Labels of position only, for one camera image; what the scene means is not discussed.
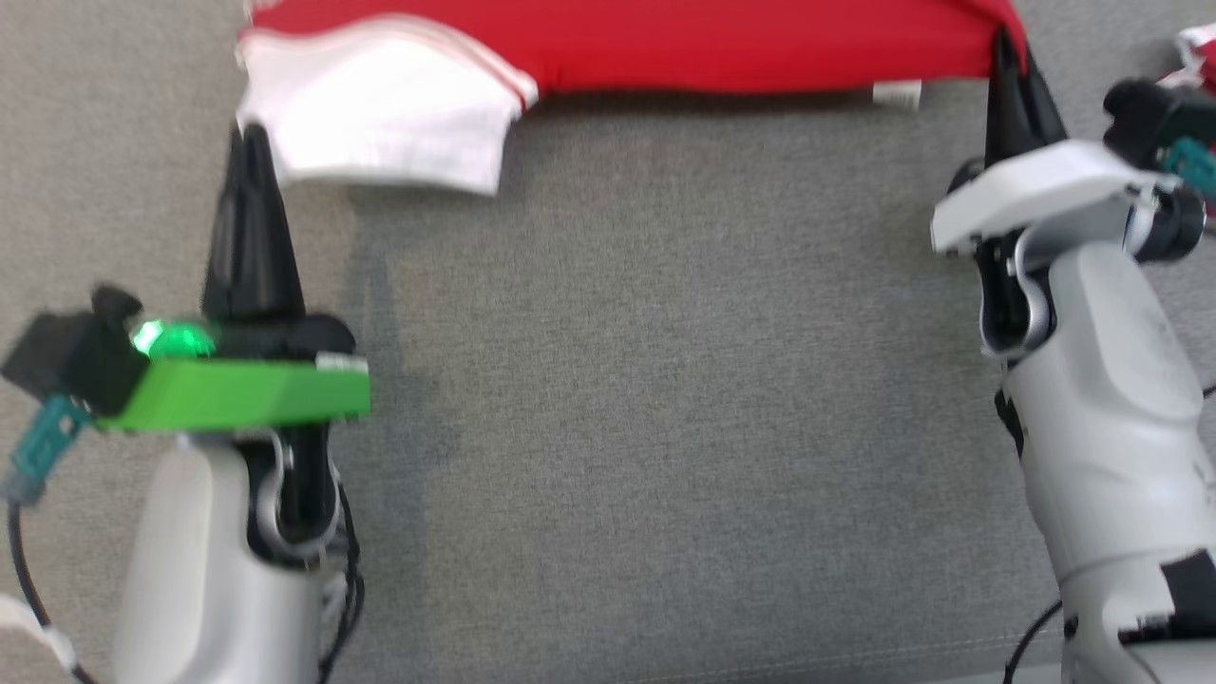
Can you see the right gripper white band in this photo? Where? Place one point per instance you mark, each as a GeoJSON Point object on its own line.
{"type": "Point", "coordinates": [1045, 190]}

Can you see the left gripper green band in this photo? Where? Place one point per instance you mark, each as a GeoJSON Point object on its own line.
{"type": "Point", "coordinates": [247, 389]}

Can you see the red garment with white stripes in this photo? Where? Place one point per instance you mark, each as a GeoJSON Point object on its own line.
{"type": "Point", "coordinates": [1199, 47]}

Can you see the red shirt with white sleeves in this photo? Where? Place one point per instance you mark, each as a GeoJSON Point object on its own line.
{"type": "Point", "coordinates": [617, 43]}

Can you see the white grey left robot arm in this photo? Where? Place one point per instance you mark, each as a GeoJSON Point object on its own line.
{"type": "Point", "coordinates": [209, 570]}

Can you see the white tape flag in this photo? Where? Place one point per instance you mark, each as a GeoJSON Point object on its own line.
{"type": "Point", "coordinates": [43, 636]}

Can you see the grey fabric sofa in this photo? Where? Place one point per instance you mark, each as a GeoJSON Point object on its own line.
{"type": "Point", "coordinates": [665, 399]}

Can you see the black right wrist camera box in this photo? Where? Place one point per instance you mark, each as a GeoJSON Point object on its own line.
{"type": "Point", "coordinates": [1154, 114]}

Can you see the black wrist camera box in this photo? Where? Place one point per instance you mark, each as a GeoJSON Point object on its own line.
{"type": "Point", "coordinates": [66, 361]}
{"type": "Point", "coordinates": [1154, 114]}

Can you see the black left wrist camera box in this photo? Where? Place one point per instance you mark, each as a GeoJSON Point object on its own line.
{"type": "Point", "coordinates": [66, 361]}

